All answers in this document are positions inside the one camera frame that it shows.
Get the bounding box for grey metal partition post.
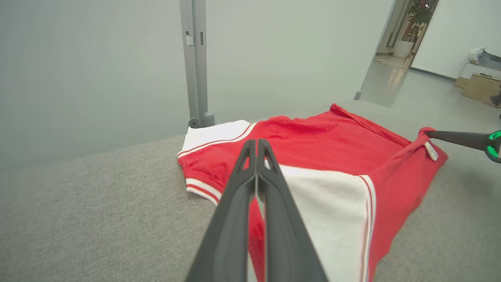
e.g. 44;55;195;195
180;0;215;129

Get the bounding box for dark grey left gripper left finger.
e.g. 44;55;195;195
186;139;257;282

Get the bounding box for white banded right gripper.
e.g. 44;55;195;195
425;130;501;163

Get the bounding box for grey white bundle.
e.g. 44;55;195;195
468;48;501;71

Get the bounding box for pale flat box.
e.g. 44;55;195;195
455;62;501;89

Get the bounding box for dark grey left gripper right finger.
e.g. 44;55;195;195
258;139;328;282

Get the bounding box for red jersey with black lettering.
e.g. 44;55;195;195
177;103;449;282

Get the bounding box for potted plant in white pot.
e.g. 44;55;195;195
393;0;440;58

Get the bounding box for brown cardboard box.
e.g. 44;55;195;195
462;74;501;107

